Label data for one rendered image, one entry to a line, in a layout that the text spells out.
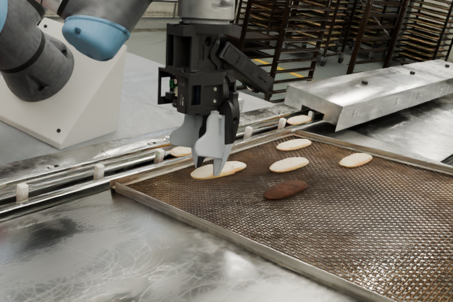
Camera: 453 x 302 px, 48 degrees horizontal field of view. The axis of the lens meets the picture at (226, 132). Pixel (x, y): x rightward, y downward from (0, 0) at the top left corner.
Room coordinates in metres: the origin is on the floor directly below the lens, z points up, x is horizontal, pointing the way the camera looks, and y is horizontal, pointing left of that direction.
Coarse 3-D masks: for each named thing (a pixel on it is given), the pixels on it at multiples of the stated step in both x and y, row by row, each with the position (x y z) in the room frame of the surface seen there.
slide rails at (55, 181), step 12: (312, 120) 1.33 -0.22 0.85; (240, 132) 1.13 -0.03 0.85; (252, 132) 1.15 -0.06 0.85; (144, 156) 0.89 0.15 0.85; (108, 168) 0.82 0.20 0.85; (120, 168) 0.83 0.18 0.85; (48, 180) 0.73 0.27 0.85; (60, 180) 0.74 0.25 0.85; (72, 180) 0.75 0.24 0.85; (96, 180) 0.76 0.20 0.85; (0, 192) 0.67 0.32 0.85; (12, 192) 0.67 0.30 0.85; (12, 204) 0.64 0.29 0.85
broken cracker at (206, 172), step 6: (228, 162) 0.70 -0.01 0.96; (198, 168) 0.67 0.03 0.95; (204, 168) 0.67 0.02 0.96; (210, 168) 0.67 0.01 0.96; (228, 168) 0.68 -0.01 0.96; (192, 174) 0.66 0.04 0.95; (198, 174) 0.65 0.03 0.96; (204, 174) 0.65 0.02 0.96; (210, 174) 0.66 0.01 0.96; (222, 174) 0.67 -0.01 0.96; (228, 174) 0.67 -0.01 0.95
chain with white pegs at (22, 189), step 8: (312, 112) 1.33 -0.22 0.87; (280, 120) 1.23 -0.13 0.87; (248, 128) 1.11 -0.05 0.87; (248, 136) 1.11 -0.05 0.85; (160, 152) 0.89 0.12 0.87; (160, 160) 0.89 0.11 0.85; (96, 168) 0.78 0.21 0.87; (136, 168) 0.86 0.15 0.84; (96, 176) 0.77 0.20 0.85; (104, 176) 0.80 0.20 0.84; (24, 184) 0.67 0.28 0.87; (24, 192) 0.67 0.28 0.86; (48, 192) 0.71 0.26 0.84; (16, 200) 0.67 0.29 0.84
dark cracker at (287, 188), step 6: (294, 180) 0.76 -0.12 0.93; (276, 186) 0.72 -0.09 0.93; (282, 186) 0.72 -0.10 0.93; (288, 186) 0.72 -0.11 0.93; (294, 186) 0.72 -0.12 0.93; (300, 186) 0.73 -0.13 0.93; (306, 186) 0.74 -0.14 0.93; (264, 192) 0.70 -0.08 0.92; (270, 192) 0.70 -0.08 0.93; (276, 192) 0.69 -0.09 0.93; (282, 192) 0.70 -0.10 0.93; (288, 192) 0.70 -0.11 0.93; (294, 192) 0.71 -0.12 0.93; (270, 198) 0.68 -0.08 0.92; (276, 198) 0.68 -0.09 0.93; (282, 198) 0.69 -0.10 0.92
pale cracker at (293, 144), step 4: (292, 140) 0.99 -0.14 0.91; (296, 140) 0.99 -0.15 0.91; (300, 140) 0.99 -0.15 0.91; (304, 140) 1.00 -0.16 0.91; (308, 140) 1.00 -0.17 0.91; (280, 144) 0.96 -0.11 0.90; (284, 144) 0.96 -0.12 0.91; (288, 144) 0.96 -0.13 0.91; (292, 144) 0.96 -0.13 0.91; (296, 144) 0.97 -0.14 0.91; (300, 144) 0.97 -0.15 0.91; (304, 144) 0.98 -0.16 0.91; (308, 144) 0.99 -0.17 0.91; (280, 148) 0.94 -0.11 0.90; (284, 148) 0.94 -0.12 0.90; (288, 148) 0.95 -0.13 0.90; (292, 148) 0.95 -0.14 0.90; (296, 148) 0.96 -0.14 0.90
